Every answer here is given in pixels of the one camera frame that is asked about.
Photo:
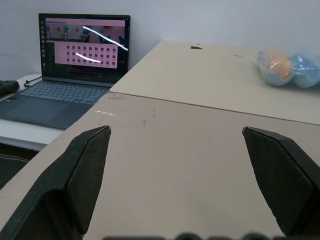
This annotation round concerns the grey open laptop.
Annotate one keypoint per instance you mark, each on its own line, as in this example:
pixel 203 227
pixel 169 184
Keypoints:
pixel 65 72

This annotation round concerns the blue egg tray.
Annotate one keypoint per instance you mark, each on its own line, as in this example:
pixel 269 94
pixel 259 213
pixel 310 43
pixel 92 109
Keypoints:
pixel 292 72

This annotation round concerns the black game controller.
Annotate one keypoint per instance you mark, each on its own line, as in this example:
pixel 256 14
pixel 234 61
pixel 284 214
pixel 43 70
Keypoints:
pixel 7 87

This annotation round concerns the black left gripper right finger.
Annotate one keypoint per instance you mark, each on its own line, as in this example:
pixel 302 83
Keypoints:
pixel 282 175

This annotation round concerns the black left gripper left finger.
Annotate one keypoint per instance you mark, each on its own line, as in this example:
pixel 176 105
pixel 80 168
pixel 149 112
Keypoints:
pixel 65 185

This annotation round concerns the brown egg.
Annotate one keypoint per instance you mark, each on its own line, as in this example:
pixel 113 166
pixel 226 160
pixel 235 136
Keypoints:
pixel 274 56
pixel 280 67

